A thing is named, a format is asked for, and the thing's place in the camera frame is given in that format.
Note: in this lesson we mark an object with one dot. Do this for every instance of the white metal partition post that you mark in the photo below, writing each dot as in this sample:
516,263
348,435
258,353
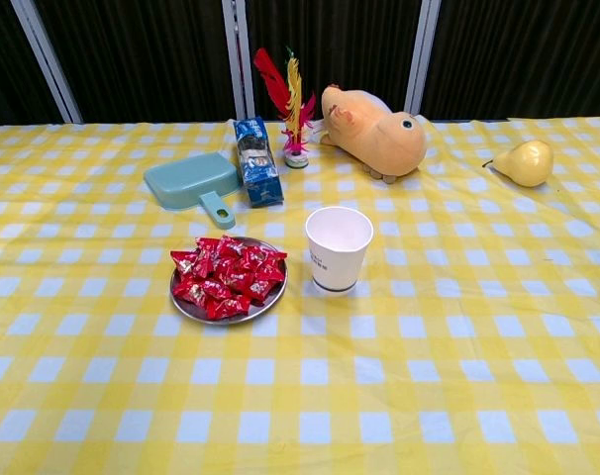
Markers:
238,59
423,59
48,64

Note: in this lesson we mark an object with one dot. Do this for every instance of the black pleated curtain panel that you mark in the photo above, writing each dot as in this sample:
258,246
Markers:
3,59
339,44
141,59
528,54

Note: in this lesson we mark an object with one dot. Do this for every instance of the white paper cup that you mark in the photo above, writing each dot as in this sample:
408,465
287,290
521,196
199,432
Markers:
337,267

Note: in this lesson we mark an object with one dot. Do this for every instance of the yellow pear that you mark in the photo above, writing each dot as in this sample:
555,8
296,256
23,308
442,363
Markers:
528,163

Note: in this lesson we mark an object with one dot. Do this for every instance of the round steel plate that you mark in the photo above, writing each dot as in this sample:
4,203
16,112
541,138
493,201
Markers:
193,312

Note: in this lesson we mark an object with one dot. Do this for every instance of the yellow white checked tablecloth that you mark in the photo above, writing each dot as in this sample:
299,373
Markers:
429,346

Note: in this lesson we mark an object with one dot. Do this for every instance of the orange plush animal toy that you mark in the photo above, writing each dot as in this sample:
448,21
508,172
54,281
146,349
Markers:
379,143

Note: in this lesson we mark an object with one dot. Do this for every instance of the red candy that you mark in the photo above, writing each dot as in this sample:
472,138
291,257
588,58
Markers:
186,291
182,260
227,308
204,257
253,256
212,287
249,275
260,291
229,273
275,262
229,246

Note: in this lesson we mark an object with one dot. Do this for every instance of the blue cookie package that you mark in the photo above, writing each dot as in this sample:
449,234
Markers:
258,168

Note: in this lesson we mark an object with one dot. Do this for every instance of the small colourful toy figure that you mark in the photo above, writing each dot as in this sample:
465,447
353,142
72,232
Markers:
296,159

